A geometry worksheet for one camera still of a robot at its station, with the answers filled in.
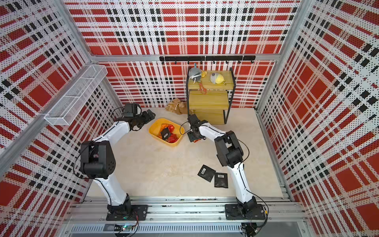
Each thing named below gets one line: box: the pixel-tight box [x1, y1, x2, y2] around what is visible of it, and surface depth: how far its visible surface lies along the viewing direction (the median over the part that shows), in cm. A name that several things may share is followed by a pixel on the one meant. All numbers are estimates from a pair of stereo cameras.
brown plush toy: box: [165, 97, 188, 115], surface depth 114 cm
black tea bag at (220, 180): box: [214, 172, 229, 189], surface depth 86 cm
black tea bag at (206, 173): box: [197, 164, 217, 183], surface depth 89 cm
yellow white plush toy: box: [210, 72, 227, 86], surface depth 87 cm
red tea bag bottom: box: [167, 133, 179, 144], surface depth 98 cm
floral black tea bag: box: [160, 127, 171, 141], surface depth 102 cm
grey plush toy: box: [188, 67, 202, 84], surface depth 88 cm
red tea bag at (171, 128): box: [167, 124, 175, 133], surface depth 108 cm
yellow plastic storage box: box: [149, 118, 185, 147], surface depth 107 cm
